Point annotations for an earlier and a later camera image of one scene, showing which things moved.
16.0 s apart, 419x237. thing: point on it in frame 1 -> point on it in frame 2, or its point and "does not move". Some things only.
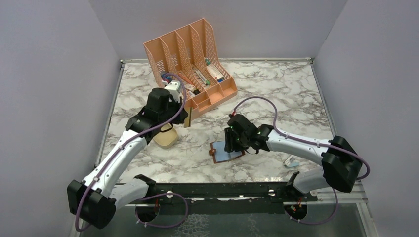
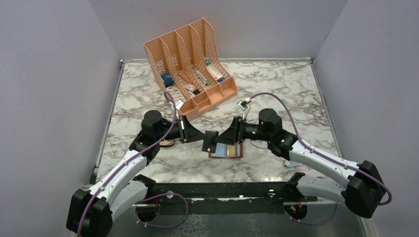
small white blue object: x=291 y=162 does not move
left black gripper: x=178 y=105 -> x=187 y=132
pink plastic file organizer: x=190 y=53 does not move
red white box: x=214 y=71 does not move
